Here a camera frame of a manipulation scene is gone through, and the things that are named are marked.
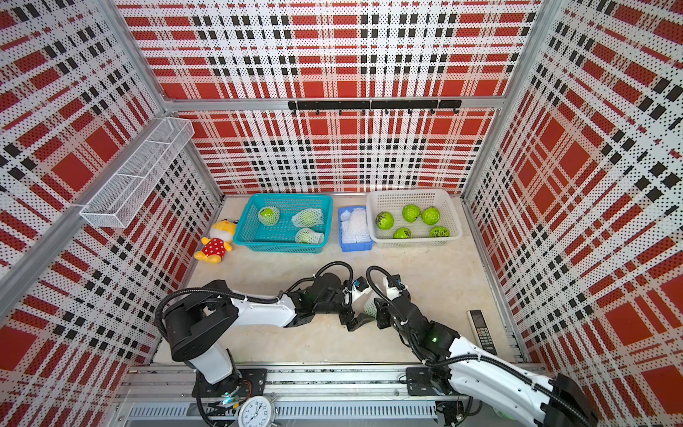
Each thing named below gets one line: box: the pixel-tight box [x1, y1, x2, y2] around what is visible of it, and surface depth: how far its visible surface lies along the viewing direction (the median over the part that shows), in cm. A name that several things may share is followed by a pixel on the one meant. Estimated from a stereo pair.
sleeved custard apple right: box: [291, 208, 324, 228], surface depth 109 cm
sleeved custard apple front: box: [295, 227, 325, 245], surface depth 100 cm
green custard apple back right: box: [421, 206, 441, 226], surface depth 109 cm
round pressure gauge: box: [238, 394, 277, 427], surface depth 68 cm
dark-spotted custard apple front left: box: [375, 210, 395, 231], surface depth 107 cm
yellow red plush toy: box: [193, 220, 237, 265], surface depth 101 cm
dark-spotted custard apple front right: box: [429, 225, 451, 238], surface depth 101 cm
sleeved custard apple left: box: [257, 206, 281, 226], surface depth 109 cm
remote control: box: [466, 309, 498, 356], surface depth 84 cm
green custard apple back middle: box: [401, 203, 422, 224], surface depth 110 cm
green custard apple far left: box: [393, 227, 412, 240], surface depth 101 cm
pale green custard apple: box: [364, 299, 378, 318], surface depth 82 cm
